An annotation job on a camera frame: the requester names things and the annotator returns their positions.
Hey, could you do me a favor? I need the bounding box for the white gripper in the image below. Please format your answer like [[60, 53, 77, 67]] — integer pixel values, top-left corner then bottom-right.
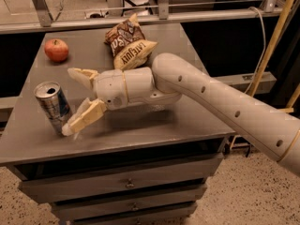
[[62, 67, 128, 136]]

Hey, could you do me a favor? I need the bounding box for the silver blue redbull can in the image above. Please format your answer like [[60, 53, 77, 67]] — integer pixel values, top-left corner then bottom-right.
[[34, 81, 72, 135]]

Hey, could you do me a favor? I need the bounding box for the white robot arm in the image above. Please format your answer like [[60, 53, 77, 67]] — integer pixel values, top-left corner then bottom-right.
[[62, 53, 300, 175]]

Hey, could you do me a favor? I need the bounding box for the red apple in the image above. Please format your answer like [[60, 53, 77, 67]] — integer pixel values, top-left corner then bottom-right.
[[44, 38, 69, 63]]

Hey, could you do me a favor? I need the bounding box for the brown yellow chip bag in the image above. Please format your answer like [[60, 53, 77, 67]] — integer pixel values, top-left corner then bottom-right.
[[105, 13, 158, 70]]

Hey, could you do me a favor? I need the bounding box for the grey drawer cabinet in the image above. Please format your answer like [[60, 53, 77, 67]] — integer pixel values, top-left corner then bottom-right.
[[0, 22, 241, 225]]

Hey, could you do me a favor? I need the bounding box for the bottom grey drawer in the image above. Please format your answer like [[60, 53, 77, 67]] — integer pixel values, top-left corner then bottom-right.
[[73, 202, 197, 225]]

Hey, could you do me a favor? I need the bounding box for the grey drawer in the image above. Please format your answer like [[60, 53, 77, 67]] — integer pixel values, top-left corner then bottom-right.
[[73, 202, 197, 225], [52, 184, 207, 220], [20, 153, 223, 203]]

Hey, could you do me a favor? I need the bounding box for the top grey drawer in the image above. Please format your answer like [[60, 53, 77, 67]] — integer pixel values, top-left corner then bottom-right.
[[20, 153, 223, 203]]

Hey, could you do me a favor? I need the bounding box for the middle grey drawer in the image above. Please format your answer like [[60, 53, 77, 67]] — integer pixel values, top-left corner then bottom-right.
[[52, 184, 207, 220]]

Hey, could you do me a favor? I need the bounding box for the yellow wooden stand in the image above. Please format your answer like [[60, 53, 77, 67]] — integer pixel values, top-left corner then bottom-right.
[[246, 0, 295, 97]]

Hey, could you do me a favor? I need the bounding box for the metal railing frame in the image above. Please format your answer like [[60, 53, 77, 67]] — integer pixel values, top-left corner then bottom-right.
[[0, 0, 286, 34]]

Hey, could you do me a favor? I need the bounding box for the white cable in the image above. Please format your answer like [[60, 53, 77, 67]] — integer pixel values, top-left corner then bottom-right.
[[243, 6, 267, 96]]

